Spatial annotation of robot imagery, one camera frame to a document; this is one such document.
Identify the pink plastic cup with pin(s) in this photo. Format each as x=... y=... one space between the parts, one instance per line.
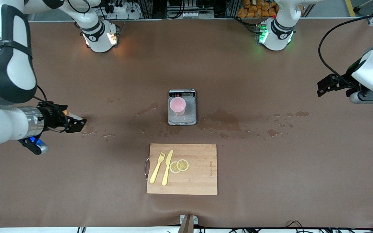
x=177 y=106

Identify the orange snack bags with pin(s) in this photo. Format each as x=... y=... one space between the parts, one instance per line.
x=254 y=8

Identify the sauce bottle with orange cap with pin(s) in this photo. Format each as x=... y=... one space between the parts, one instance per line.
x=73 y=115

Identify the white connector strip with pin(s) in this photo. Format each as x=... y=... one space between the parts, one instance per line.
x=196 y=15

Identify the silver kitchen scale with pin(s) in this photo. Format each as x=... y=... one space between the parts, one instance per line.
x=191 y=113

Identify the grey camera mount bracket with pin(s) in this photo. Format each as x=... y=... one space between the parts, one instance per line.
x=188 y=223

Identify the lemon slice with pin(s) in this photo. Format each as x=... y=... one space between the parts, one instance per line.
x=174 y=167
x=183 y=165

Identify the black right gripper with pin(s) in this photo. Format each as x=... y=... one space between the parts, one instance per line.
x=51 y=117

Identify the wooden cutting board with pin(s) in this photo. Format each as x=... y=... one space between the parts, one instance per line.
x=199 y=174

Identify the brown table mat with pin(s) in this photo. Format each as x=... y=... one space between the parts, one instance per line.
x=270 y=181

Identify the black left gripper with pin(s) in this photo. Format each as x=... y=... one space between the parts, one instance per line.
x=349 y=78

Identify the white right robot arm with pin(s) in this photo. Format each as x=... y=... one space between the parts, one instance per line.
x=2 y=123

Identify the yellow plastic fork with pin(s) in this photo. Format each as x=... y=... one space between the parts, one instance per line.
x=156 y=170

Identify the white power strip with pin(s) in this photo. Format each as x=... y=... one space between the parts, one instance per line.
x=125 y=12

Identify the yellow plastic knife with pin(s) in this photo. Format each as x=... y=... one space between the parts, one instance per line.
x=167 y=168

